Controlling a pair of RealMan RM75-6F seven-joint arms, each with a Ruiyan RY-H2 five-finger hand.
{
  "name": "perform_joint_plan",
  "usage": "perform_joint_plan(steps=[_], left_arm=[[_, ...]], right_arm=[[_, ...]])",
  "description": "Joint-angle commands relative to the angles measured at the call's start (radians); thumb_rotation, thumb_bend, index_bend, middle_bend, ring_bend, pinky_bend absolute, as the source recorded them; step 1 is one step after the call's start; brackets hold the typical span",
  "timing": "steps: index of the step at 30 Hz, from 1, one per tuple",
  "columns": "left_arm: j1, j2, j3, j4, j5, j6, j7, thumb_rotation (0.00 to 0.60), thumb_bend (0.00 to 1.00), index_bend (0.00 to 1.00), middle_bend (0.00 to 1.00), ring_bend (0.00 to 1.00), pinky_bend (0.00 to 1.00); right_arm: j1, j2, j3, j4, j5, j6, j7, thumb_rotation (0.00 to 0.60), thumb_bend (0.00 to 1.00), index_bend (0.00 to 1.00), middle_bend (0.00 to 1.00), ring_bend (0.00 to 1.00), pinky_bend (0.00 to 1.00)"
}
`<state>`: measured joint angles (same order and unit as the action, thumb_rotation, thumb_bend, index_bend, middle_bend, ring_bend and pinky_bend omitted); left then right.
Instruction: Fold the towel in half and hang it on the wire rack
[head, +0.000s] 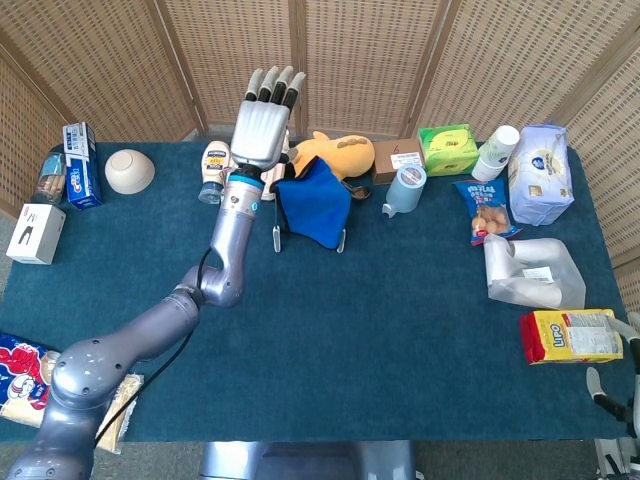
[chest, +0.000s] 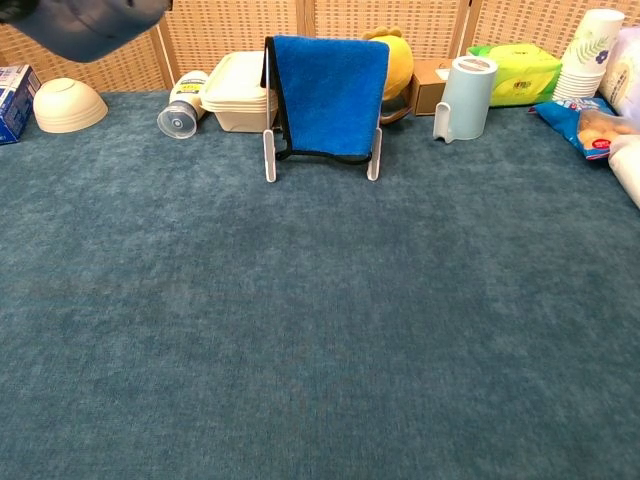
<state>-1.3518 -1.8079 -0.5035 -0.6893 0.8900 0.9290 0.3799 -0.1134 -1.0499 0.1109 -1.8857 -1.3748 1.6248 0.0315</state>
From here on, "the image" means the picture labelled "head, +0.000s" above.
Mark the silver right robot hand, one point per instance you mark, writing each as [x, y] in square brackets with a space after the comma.
[595, 382]

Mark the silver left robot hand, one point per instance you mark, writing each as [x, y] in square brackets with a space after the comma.
[260, 135]

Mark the blue cloth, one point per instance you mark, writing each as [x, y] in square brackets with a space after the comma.
[315, 205]

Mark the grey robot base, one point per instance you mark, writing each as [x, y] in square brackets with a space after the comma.
[300, 462]

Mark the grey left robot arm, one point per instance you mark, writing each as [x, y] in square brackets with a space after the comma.
[230, 235]

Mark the yellow plush toy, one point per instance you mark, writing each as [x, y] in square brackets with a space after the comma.
[350, 155]

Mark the metal rack with spoon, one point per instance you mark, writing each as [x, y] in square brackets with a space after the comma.
[276, 240]

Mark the light blue cup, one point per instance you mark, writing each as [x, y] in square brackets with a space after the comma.
[405, 195]

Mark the beige plastic lunch box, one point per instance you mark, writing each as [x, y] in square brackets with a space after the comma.
[270, 185]

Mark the mayonnaise squeeze bottle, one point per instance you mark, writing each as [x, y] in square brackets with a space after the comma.
[214, 165]

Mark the yellow red Lipo pack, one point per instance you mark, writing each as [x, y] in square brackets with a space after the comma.
[550, 337]

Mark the metal spoon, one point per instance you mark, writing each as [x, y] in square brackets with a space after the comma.
[361, 192]

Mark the translucent white plastic bag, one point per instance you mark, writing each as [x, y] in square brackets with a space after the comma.
[535, 275]

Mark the brown cardboard box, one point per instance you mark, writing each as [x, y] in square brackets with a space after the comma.
[390, 155]

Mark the cream upturned bowl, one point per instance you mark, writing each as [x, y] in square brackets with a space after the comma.
[129, 172]

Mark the woven rattan folding screen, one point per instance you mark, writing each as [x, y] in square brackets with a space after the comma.
[375, 60]

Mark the blue white toothpaste box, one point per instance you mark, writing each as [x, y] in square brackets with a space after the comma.
[82, 170]

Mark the green tissue pack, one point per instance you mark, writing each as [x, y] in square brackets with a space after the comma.
[447, 150]

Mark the blue biscuit snack bag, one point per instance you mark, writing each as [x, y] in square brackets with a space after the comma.
[482, 210]

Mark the white blue soft pack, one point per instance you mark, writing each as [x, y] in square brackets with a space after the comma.
[540, 175]

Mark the clear jar with sticks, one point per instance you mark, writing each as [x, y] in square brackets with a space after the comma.
[50, 180]

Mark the blue carpet table cover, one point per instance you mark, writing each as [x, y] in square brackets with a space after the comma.
[375, 350]

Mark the stack of paper cups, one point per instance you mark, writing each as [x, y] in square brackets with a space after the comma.
[495, 150]

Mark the white box black print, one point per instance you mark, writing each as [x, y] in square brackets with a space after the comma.
[35, 235]

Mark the red blue noodle package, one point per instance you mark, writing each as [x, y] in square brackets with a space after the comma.
[20, 370]

